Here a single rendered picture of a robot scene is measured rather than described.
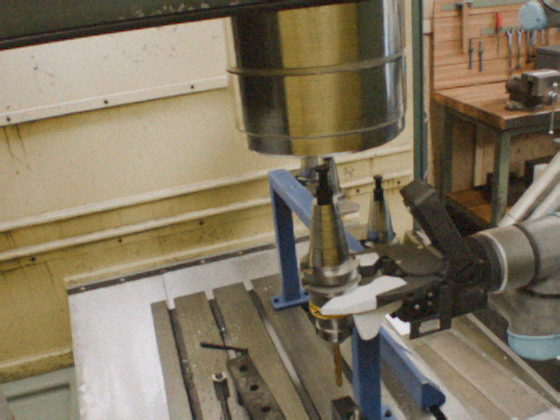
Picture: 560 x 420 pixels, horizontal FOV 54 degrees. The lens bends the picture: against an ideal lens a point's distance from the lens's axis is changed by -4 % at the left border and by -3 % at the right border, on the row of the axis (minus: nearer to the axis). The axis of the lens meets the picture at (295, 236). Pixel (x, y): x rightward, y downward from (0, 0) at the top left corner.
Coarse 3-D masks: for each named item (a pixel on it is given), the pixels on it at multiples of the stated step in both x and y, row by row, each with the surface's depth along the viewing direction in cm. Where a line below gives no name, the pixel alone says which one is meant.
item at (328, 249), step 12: (312, 204) 55; (324, 204) 55; (336, 204) 55; (312, 216) 56; (324, 216) 55; (336, 216) 55; (312, 228) 56; (324, 228) 55; (336, 228) 55; (312, 240) 56; (324, 240) 56; (336, 240) 56; (312, 252) 57; (324, 252) 56; (336, 252) 56; (348, 252) 57; (312, 264) 57; (324, 264) 56; (336, 264) 56
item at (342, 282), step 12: (300, 264) 59; (348, 264) 57; (312, 276) 56; (324, 276) 56; (336, 276) 56; (348, 276) 56; (360, 276) 59; (312, 288) 57; (324, 288) 57; (336, 288) 57; (348, 288) 57
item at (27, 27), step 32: (0, 0) 30; (32, 0) 30; (64, 0) 31; (96, 0) 31; (128, 0) 32; (160, 0) 32; (192, 0) 33; (224, 0) 34; (256, 0) 34; (288, 0) 35; (320, 0) 36; (352, 0) 36; (0, 32) 31; (32, 32) 31; (64, 32) 32; (96, 32) 32
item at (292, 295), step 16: (272, 192) 121; (272, 208) 124; (288, 208) 123; (288, 224) 124; (288, 240) 126; (288, 256) 128; (288, 272) 129; (288, 288) 131; (272, 304) 133; (288, 304) 132
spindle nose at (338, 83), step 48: (384, 0) 42; (240, 48) 44; (288, 48) 42; (336, 48) 42; (384, 48) 43; (240, 96) 46; (288, 96) 43; (336, 96) 43; (384, 96) 45; (240, 144) 50; (288, 144) 45; (336, 144) 45; (384, 144) 47
